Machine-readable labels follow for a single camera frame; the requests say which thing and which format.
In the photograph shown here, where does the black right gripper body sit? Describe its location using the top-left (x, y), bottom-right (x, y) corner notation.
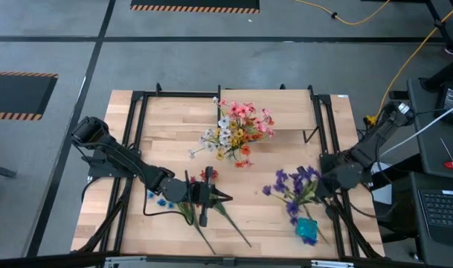
top-left (315, 162), bottom-right (364, 221)

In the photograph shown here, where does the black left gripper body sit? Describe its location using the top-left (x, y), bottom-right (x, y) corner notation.
top-left (159, 166), bottom-right (216, 229)

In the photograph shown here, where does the red artificial flower bunch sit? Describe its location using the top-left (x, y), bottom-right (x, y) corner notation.
top-left (188, 167), bottom-right (253, 249)

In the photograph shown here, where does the blue artificial flower bunch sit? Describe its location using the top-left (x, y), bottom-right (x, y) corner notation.
top-left (146, 189), bottom-right (216, 255)

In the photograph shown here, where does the orange artificial flower bunch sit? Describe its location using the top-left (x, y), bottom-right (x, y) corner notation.
top-left (231, 118), bottom-right (276, 169)

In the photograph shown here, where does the purple artificial flower bunch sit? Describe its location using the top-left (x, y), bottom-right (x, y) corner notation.
top-left (262, 165), bottom-right (330, 247)

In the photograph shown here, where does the yellow artificial flower bunch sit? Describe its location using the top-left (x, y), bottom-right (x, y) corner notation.
top-left (213, 119), bottom-right (246, 162)

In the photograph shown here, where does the white artificial flower bunch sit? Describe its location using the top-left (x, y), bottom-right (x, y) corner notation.
top-left (187, 95), bottom-right (233, 160)

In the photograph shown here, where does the short teal glass vase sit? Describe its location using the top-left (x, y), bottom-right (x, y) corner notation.
top-left (295, 217), bottom-right (320, 241)

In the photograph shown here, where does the black rig crossbar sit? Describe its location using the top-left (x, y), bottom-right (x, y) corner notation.
top-left (0, 252), bottom-right (453, 268)

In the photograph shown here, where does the dark grey desk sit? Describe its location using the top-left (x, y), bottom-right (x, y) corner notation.
top-left (370, 170), bottom-right (453, 268)
top-left (406, 77), bottom-right (453, 180)

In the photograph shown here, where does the white rod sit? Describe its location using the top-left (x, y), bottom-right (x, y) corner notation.
top-left (376, 99), bottom-right (453, 162)

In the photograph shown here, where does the black laptop keyboard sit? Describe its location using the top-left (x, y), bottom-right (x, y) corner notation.
top-left (417, 188), bottom-right (453, 249)

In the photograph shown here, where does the black hazard-striped floor mat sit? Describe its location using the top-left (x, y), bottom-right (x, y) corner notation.
top-left (0, 70), bottom-right (60, 121)
top-left (129, 0), bottom-right (261, 15)

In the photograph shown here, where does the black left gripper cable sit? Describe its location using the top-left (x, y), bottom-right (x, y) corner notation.
top-left (142, 182), bottom-right (196, 226)

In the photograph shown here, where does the black metal table frame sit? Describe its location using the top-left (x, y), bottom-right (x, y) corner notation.
top-left (71, 82), bottom-right (386, 261)

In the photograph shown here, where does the yellow cable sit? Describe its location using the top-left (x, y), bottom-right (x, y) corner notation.
top-left (292, 0), bottom-right (391, 26)
top-left (365, 1), bottom-right (453, 126)

